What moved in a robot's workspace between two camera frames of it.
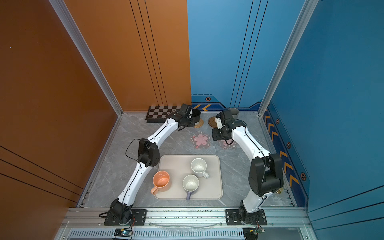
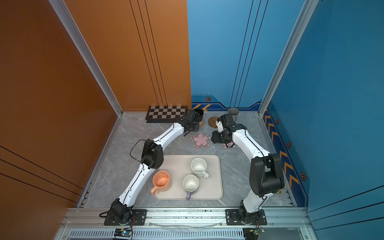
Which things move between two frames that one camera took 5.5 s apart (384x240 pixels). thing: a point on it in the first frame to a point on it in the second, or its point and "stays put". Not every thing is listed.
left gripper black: x=192 y=123 to x=197 y=128
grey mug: x=234 y=112 stays put
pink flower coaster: x=200 y=139 stays put
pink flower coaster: x=224 y=145 stays put
